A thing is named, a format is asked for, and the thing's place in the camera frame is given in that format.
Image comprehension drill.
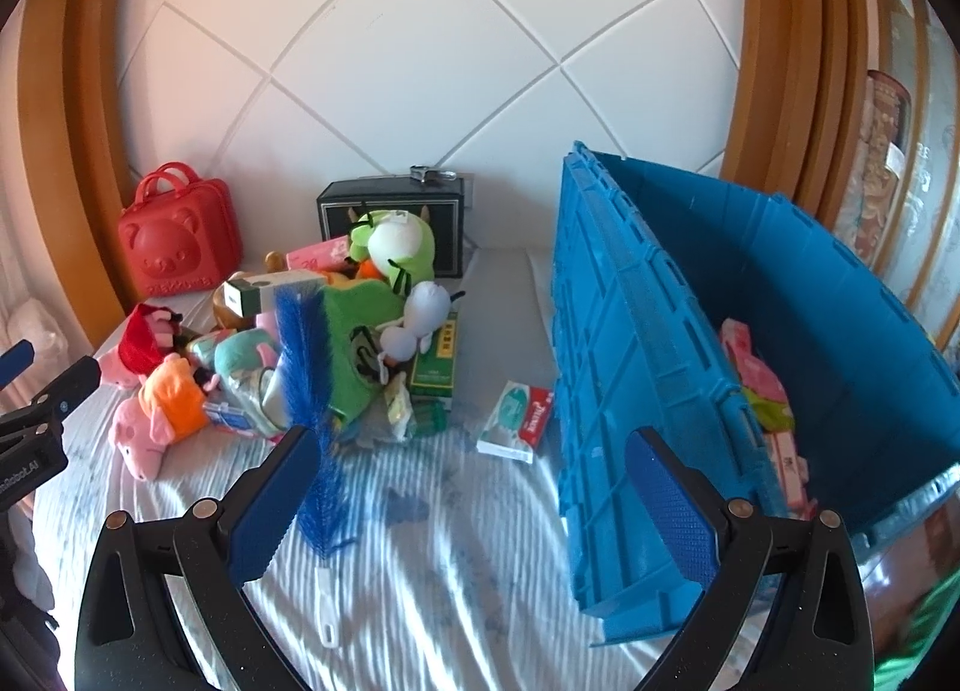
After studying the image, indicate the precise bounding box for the clear plastic packet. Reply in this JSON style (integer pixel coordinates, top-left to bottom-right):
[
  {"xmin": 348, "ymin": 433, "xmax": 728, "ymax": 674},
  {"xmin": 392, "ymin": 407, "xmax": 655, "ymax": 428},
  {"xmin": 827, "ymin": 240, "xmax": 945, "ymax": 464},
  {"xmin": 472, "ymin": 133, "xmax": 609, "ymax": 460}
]
[{"xmin": 381, "ymin": 382, "xmax": 418, "ymax": 446}]

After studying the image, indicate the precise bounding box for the blue plastic crate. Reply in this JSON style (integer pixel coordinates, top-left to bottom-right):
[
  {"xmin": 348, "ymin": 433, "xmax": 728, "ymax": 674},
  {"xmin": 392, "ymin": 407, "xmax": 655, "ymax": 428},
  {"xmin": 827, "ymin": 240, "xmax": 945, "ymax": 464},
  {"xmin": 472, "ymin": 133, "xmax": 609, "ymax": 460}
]
[{"xmin": 551, "ymin": 140, "xmax": 960, "ymax": 647}]

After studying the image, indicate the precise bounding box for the pink and white box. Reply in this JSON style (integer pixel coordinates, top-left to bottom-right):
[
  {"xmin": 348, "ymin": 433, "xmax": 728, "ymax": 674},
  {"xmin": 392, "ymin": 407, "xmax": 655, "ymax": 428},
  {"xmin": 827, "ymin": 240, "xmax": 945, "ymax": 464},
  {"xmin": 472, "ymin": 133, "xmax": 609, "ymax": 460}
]
[{"xmin": 765, "ymin": 428, "xmax": 818, "ymax": 519}]

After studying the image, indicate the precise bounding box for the green frog plush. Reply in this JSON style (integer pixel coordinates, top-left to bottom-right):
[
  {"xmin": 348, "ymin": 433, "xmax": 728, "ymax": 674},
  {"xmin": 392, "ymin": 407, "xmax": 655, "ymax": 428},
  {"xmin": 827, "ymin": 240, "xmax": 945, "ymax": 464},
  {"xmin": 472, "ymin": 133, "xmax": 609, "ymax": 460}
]
[{"xmin": 346, "ymin": 209, "xmax": 437, "ymax": 285}]

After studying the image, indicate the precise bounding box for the pig plush in red dress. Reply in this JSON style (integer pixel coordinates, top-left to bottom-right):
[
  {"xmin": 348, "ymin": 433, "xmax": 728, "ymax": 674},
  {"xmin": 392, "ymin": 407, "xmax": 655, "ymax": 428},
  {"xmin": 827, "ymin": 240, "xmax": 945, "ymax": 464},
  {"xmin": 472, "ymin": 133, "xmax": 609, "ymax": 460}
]
[{"xmin": 96, "ymin": 301, "xmax": 185, "ymax": 388}]

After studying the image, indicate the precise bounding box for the red bear-face case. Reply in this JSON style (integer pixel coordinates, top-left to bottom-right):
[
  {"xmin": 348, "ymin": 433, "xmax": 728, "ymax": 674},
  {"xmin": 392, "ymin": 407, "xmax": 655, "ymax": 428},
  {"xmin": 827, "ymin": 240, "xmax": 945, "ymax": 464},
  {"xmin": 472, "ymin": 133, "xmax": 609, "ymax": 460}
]
[{"xmin": 118, "ymin": 162, "xmax": 243, "ymax": 300}]

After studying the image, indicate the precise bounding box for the black box with metal clasp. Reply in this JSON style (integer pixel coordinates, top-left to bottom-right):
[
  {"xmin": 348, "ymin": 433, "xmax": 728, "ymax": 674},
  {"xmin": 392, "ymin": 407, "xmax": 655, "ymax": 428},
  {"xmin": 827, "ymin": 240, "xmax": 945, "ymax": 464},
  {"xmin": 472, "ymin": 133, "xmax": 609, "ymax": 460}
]
[{"xmin": 316, "ymin": 166, "xmax": 475, "ymax": 280}]

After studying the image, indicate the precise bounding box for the white and green carton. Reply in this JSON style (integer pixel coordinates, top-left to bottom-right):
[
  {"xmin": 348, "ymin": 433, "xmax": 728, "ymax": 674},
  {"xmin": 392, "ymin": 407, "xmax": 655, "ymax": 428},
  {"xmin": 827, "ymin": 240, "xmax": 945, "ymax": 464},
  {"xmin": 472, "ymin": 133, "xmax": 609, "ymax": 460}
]
[{"xmin": 223, "ymin": 269, "xmax": 327, "ymax": 321}]

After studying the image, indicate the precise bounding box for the green spool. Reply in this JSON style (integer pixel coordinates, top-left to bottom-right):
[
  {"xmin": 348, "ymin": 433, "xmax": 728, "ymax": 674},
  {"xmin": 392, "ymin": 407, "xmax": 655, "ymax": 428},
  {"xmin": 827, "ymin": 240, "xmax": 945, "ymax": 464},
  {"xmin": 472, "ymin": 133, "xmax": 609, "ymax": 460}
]
[{"xmin": 409, "ymin": 397, "xmax": 451, "ymax": 435}]

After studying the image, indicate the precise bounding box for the pink tissue box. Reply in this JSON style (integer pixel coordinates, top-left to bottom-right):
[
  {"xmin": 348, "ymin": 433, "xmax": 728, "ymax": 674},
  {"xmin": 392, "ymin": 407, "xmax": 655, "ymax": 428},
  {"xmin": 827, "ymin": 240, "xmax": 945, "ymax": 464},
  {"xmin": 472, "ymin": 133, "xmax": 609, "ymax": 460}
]
[{"xmin": 286, "ymin": 235, "xmax": 353, "ymax": 274}]

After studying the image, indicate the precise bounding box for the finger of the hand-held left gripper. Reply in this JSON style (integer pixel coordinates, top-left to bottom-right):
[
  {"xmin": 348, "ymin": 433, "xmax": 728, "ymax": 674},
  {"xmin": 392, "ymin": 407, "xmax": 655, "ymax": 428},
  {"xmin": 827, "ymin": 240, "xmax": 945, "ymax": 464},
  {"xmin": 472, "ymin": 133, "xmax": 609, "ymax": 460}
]
[
  {"xmin": 0, "ymin": 355, "xmax": 103, "ymax": 438},
  {"xmin": 0, "ymin": 338, "xmax": 37, "ymax": 389}
]

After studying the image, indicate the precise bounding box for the green clothing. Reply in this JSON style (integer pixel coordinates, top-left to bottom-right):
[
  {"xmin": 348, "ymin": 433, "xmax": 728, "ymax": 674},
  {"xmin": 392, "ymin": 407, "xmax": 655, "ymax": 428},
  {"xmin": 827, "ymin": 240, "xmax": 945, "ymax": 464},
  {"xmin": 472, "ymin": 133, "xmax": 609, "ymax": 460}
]
[{"xmin": 877, "ymin": 571, "xmax": 960, "ymax": 691}]

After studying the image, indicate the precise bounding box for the pink packet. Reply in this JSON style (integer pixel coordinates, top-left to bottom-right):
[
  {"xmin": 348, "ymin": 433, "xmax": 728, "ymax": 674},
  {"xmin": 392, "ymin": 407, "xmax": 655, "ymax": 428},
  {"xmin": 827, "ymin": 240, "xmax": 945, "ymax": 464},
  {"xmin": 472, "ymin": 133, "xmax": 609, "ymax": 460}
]
[
  {"xmin": 720, "ymin": 318, "xmax": 753, "ymax": 369},
  {"xmin": 739, "ymin": 353, "xmax": 788, "ymax": 403}
]

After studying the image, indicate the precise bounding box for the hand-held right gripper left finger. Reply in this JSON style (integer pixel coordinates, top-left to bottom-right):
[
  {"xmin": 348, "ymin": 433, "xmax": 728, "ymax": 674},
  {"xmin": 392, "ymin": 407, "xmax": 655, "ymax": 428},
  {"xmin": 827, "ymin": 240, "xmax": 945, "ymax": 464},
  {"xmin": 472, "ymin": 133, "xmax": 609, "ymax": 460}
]
[{"xmin": 73, "ymin": 425, "xmax": 331, "ymax": 691}]

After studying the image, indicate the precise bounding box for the green plush stocking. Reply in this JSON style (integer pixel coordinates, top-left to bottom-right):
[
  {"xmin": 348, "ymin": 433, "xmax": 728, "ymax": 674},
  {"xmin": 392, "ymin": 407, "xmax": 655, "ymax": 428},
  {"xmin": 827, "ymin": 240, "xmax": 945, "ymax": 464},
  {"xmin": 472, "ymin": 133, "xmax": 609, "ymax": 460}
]
[{"xmin": 322, "ymin": 282, "xmax": 410, "ymax": 422}]

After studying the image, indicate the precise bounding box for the blue and white box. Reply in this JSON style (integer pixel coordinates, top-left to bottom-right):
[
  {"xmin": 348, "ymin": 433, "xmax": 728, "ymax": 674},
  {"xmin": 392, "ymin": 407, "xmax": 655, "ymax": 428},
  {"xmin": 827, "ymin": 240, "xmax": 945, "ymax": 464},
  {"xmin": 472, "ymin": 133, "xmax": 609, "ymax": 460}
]
[{"xmin": 202, "ymin": 398, "xmax": 260, "ymax": 437}]

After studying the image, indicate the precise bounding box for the white red green box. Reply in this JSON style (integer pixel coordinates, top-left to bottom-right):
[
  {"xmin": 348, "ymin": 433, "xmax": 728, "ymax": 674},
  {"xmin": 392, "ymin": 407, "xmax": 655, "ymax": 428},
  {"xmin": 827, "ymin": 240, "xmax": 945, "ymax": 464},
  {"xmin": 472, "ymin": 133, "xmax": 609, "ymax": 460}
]
[{"xmin": 477, "ymin": 380, "xmax": 557, "ymax": 465}]

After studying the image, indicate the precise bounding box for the yellow-green packet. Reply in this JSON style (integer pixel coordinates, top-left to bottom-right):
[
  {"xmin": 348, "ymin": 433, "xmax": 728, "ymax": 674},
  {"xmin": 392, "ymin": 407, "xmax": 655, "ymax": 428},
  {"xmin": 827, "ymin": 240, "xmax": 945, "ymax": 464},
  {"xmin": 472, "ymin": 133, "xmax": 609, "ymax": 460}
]
[{"xmin": 750, "ymin": 391, "xmax": 796, "ymax": 431}]

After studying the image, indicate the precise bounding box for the wooden headboard frame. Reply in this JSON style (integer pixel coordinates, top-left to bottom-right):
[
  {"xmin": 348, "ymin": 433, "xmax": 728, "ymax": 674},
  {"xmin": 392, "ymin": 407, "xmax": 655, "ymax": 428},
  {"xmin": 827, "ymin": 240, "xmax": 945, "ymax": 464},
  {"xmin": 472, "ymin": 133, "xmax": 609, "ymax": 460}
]
[{"xmin": 15, "ymin": 0, "xmax": 878, "ymax": 354}]

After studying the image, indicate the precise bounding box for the blue bottle brush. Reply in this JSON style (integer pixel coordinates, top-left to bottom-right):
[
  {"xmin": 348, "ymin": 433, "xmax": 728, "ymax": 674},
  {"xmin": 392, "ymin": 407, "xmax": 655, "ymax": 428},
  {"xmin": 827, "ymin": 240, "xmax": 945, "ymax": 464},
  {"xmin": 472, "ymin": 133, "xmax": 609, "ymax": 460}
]
[{"xmin": 274, "ymin": 286, "xmax": 344, "ymax": 651}]

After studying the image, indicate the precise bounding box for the patterned curtain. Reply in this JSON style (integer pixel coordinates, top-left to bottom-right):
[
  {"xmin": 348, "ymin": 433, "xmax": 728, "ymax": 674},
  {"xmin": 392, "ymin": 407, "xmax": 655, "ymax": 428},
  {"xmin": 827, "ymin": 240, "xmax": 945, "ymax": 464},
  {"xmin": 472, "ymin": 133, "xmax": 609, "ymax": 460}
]
[{"xmin": 832, "ymin": 0, "xmax": 960, "ymax": 347}]

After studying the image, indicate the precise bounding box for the brown bear plush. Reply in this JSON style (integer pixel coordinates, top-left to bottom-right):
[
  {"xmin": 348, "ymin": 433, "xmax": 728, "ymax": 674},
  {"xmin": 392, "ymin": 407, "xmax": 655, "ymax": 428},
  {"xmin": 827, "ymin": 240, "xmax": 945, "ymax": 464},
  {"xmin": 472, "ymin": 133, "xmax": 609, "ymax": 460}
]
[{"xmin": 210, "ymin": 251, "xmax": 290, "ymax": 332}]

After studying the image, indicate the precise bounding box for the green medicine box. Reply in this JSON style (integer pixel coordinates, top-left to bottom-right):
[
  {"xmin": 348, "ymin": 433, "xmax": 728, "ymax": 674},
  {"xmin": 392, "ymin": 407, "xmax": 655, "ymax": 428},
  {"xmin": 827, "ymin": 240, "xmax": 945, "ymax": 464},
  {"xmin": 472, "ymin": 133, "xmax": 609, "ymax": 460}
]
[{"xmin": 409, "ymin": 312, "xmax": 460, "ymax": 407}]

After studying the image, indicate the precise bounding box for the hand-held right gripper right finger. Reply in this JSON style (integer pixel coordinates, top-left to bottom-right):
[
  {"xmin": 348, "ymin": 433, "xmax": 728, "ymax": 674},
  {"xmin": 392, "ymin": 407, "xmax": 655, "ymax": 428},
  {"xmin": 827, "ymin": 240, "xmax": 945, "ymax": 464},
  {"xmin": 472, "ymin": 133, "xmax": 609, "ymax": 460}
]
[{"xmin": 625, "ymin": 425, "xmax": 880, "ymax": 691}]

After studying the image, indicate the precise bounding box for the pig plush in orange dress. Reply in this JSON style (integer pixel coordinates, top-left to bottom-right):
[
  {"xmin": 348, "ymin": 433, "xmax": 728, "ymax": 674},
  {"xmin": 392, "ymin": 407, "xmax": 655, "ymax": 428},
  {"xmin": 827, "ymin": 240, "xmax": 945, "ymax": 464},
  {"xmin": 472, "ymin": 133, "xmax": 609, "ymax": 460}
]
[{"xmin": 109, "ymin": 353, "xmax": 218, "ymax": 482}]

